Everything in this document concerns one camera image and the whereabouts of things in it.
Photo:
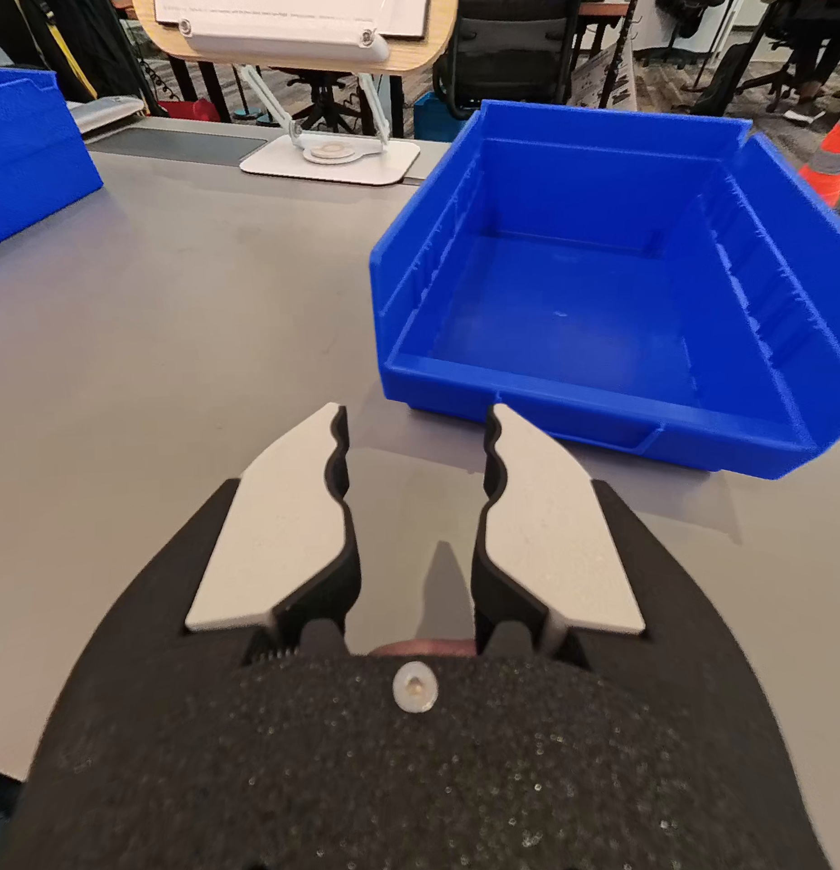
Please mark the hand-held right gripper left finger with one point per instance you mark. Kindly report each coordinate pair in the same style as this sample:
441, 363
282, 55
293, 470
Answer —
277, 544

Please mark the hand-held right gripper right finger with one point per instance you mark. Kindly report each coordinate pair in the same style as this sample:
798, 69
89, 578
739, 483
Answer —
556, 544

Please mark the blue plastic bin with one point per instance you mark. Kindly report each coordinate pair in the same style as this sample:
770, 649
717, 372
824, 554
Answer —
563, 326
32, 170

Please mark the white adjustable stand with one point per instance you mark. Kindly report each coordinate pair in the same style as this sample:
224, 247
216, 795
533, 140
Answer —
338, 170

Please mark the blue storage box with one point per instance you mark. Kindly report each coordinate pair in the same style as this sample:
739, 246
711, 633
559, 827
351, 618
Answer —
440, 119

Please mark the red bag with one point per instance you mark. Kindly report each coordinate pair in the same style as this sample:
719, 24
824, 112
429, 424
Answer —
189, 112

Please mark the printed floor sign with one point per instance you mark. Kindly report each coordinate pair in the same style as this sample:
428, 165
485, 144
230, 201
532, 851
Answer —
600, 81

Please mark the orange traffic cone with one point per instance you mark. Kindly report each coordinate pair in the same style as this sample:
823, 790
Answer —
831, 163

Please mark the black office chair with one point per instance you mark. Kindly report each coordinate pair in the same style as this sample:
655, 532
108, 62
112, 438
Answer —
508, 47

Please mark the black stanchion pole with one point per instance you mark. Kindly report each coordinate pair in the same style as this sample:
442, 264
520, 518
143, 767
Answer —
620, 47

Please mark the printed instruction sheet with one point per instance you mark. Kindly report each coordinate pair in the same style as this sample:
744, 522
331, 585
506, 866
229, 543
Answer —
291, 10

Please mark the dark hanging cloth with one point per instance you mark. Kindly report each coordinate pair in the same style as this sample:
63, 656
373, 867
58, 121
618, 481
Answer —
26, 34

